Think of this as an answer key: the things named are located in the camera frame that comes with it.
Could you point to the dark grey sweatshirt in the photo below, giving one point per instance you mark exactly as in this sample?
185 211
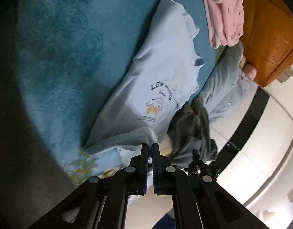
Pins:
189 131

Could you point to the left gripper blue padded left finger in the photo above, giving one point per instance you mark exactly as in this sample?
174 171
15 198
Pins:
100 203

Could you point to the folded pink fleece blanket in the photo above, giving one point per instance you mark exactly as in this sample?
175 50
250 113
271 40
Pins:
225 20

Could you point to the light blue printed t-shirt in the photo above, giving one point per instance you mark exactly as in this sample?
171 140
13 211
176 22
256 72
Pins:
162 77

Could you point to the beige fleece garment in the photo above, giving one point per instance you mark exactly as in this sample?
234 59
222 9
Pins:
166 147

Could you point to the orange wooden headboard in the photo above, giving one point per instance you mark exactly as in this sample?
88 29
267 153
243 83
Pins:
268 38

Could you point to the teal floral bed blanket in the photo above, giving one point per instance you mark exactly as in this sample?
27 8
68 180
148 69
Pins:
70 56

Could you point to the grey-blue floral duvet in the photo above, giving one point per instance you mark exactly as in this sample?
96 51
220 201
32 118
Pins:
226 86

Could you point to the picture frames on headboard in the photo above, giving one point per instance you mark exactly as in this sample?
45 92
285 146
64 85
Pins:
283 77

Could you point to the white black-striped wardrobe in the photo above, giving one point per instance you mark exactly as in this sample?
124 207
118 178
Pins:
252 142

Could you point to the pink pillow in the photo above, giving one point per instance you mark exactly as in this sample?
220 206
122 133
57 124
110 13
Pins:
250 71

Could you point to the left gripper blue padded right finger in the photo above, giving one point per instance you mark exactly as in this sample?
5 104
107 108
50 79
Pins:
198 202

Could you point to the yellow floral pillow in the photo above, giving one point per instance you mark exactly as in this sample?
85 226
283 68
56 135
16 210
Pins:
242 62

